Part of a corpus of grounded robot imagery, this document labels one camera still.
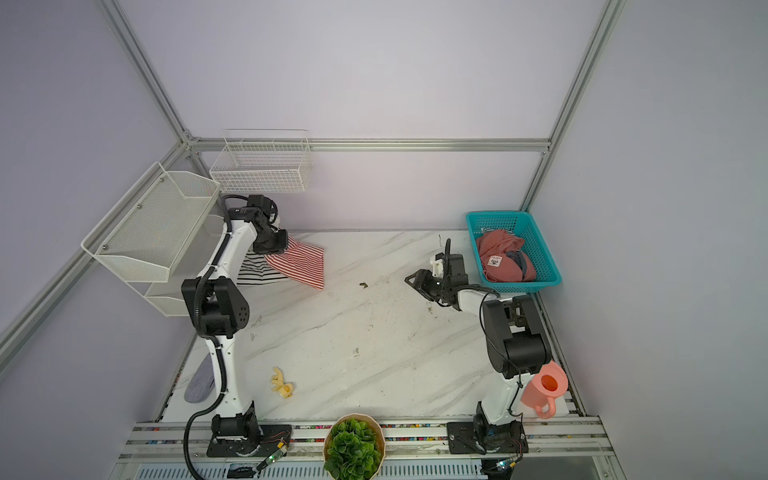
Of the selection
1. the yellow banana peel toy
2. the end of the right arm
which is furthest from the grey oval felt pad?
the end of the right arm

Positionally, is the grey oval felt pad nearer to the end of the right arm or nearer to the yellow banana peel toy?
the yellow banana peel toy

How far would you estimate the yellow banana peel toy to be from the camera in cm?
81
